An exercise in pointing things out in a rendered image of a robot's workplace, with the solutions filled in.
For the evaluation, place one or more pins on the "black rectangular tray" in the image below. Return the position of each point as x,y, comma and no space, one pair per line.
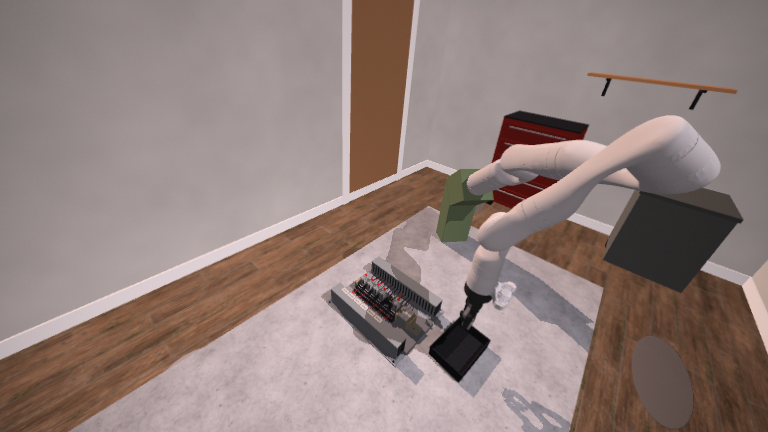
458,346

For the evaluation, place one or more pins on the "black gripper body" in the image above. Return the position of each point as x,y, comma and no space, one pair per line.
474,298

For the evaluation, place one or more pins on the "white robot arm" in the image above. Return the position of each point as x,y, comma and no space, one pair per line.
665,156

